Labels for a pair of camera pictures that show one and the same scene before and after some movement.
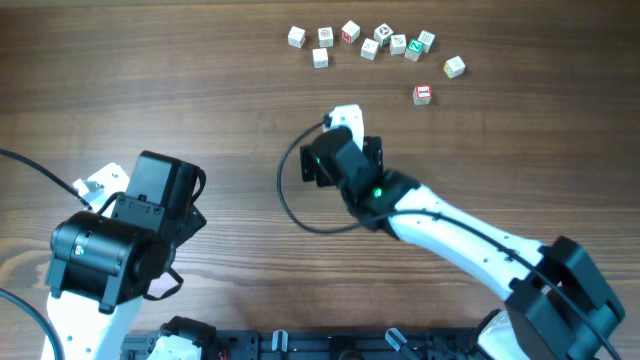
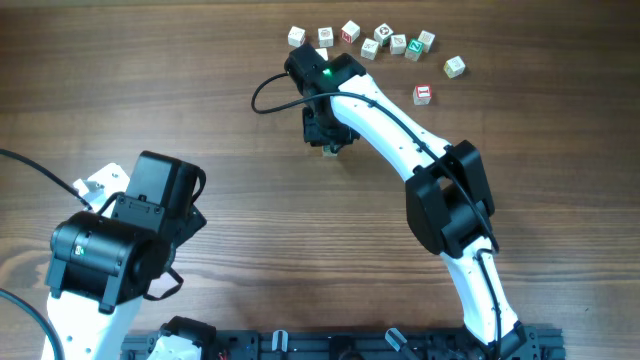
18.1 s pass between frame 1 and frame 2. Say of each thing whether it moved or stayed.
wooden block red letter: stayed
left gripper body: stayed
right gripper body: moved
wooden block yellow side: stayed
